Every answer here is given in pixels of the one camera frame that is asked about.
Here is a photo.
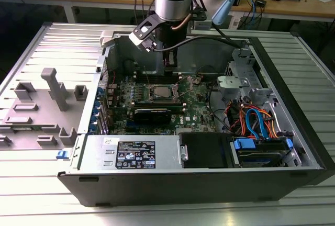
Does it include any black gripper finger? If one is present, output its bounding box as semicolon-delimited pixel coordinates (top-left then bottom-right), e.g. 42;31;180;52
162;49;179;77

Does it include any thin metal locking lever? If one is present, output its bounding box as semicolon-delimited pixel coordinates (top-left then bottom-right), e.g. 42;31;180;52
153;92;179;102
143;65;151;86

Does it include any metal socket cover frame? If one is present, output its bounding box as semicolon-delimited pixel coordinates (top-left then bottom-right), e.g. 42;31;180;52
172;75;196;99

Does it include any silver CPU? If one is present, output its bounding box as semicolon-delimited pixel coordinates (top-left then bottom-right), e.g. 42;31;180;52
152;85;171;99

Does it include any CPU socket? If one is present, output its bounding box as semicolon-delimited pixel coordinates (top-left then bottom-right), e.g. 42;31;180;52
148;82;180;104

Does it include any RAM stick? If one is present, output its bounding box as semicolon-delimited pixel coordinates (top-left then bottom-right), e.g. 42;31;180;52
133;104;185;114

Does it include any green motherboard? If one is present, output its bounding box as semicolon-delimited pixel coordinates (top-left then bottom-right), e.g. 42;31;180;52
106;71;219;135

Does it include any black graphics card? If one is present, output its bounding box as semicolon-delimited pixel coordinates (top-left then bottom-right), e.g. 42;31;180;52
133;107;173;125

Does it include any silver metal drive cage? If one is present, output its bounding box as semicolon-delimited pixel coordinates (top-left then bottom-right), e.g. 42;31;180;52
216;47;304;168

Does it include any silver power supply unit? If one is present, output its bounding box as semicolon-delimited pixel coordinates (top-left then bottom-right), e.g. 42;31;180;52
78;134;184;171

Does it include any black open PC case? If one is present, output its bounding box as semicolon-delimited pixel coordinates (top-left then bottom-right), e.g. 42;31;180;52
57;28;335;208

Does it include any hard disk in blue carrier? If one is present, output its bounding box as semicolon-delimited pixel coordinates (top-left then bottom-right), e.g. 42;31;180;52
230;138;294;168

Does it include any grey parts rack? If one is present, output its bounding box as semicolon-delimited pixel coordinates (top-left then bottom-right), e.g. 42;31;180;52
0;67;88;151

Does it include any copper coloured hose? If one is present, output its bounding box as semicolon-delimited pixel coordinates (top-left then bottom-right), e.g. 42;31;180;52
170;14;191;32

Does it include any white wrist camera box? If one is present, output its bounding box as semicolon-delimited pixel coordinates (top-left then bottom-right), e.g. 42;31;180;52
128;14;159;53

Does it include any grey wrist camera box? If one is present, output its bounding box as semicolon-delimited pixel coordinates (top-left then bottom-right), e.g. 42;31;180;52
191;7;213;31

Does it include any black camera cable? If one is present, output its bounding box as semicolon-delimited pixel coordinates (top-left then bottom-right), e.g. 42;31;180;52
153;26;243;53

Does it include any black wire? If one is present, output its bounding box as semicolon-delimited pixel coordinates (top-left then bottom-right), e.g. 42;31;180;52
208;83;231;134

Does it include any blue cable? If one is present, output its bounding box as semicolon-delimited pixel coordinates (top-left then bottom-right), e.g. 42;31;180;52
245;0;260;30

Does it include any blue data wire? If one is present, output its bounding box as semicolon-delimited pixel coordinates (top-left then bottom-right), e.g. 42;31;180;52
245;108;270;140

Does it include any orange power wire bundle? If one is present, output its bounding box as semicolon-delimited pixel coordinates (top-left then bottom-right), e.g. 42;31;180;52
227;100;282;139

